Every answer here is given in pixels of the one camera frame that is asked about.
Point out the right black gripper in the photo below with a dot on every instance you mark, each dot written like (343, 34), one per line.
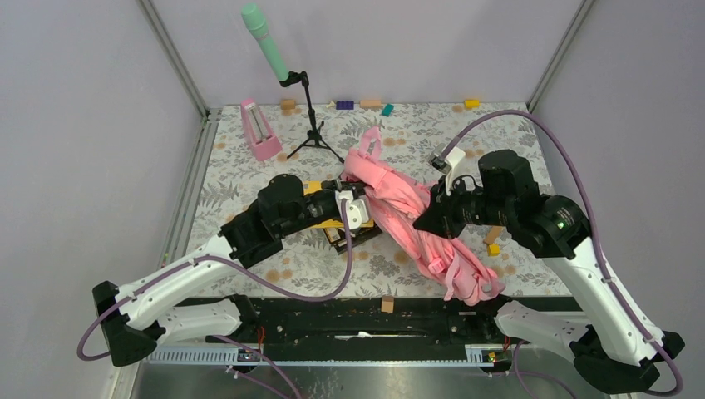
(440, 218)

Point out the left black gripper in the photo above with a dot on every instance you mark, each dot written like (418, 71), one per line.
(358, 189)

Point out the yellow book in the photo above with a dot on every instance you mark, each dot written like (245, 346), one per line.
(330, 223)

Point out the black paperback book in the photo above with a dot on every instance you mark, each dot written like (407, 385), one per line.
(336, 237)

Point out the pink school backpack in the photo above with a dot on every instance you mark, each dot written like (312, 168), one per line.
(395, 201)

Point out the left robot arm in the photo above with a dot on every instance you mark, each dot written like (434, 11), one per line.
(135, 318)

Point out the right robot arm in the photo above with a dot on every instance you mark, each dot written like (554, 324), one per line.
(618, 349)

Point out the tan block near backpack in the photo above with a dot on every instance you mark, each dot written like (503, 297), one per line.
(493, 234)

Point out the yellow block near backpack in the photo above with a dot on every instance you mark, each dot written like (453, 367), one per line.
(493, 250)

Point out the black microphone tripod stand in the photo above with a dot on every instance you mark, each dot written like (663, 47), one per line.
(314, 137)

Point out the pink metronome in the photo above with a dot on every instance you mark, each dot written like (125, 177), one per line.
(258, 133)

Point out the purple toy block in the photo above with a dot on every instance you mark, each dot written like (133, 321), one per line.
(345, 105)

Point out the wooden block on base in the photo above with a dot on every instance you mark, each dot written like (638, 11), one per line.
(387, 304)

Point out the long tan wooden block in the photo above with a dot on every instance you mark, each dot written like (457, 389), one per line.
(370, 104)

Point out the yellow toy block rear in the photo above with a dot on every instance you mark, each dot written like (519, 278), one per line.
(472, 103)

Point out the teal toy block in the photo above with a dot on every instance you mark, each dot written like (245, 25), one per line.
(387, 110)

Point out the mint green microphone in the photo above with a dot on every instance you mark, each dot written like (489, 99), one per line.
(256, 23)

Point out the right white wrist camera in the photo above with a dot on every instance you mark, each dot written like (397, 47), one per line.
(448, 165)

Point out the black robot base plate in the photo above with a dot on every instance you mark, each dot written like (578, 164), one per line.
(355, 330)

